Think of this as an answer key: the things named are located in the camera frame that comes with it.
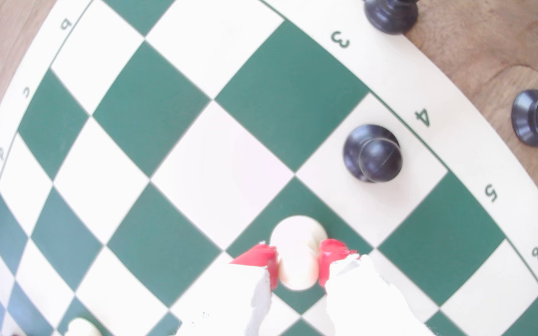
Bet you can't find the black chess pawn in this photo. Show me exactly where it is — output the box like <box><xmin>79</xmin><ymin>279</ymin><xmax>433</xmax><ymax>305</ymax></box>
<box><xmin>363</xmin><ymin>0</ymin><xmax>420</xmax><ymax>35</ymax></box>
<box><xmin>343</xmin><ymin>124</ymin><xmax>403</xmax><ymax>183</ymax></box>

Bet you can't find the green and white chess mat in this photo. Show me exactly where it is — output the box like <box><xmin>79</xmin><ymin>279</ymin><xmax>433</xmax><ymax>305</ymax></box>
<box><xmin>0</xmin><ymin>0</ymin><xmax>538</xmax><ymax>336</ymax></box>

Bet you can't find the white chess rook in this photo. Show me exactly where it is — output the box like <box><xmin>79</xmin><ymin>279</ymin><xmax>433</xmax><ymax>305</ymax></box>
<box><xmin>65</xmin><ymin>317</ymin><xmax>102</xmax><ymax>336</ymax></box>

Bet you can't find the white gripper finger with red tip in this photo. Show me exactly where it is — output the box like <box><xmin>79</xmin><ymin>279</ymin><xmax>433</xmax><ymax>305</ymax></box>
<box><xmin>176</xmin><ymin>242</ymin><xmax>280</xmax><ymax>336</ymax></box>
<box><xmin>319</xmin><ymin>239</ymin><xmax>433</xmax><ymax>336</ymax></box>

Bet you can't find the white chess pawn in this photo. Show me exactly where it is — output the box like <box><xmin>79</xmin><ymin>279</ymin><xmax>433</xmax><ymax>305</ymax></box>
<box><xmin>269</xmin><ymin>215</ymin><xmax>328</xmax><ymax>291</ymax></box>

